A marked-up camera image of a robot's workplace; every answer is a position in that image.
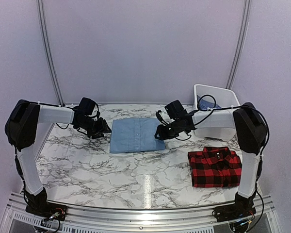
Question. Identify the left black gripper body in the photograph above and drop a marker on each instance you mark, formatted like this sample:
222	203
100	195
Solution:
92	128

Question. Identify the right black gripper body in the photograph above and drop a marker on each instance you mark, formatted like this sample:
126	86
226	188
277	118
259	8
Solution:
170	133

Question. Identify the light blue long sleeve shirt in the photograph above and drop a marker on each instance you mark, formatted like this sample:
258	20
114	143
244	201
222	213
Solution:
135	135

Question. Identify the red black plaid shirt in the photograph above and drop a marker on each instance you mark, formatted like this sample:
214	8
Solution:
215	167

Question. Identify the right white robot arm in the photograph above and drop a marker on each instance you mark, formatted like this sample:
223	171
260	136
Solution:
252	133

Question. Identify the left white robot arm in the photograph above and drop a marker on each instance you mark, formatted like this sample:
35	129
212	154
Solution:
21	128

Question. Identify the dark blue patterned shirt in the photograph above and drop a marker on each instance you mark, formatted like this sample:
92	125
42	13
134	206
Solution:
205	105

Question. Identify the white plastic bin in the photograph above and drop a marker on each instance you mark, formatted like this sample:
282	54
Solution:
215	97

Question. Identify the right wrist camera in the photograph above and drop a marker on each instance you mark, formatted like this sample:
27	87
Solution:
176	111

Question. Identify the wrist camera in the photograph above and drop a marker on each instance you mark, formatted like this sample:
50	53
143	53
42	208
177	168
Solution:
89	107
176	111

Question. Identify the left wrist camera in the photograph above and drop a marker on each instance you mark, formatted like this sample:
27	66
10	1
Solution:
89	107

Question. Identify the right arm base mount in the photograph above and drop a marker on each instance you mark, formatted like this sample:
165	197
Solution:
233	211

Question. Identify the aluminium table front rail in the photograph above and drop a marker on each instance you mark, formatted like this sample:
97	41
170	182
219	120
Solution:
85	219

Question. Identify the right wall aluminium profile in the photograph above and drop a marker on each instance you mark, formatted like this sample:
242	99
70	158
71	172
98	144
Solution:
240	43

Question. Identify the wall aluminium profile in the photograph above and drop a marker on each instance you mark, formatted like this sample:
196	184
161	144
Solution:
48	53
240	43

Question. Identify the left wall aluminium profile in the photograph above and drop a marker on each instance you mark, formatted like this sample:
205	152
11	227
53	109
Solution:
48	53

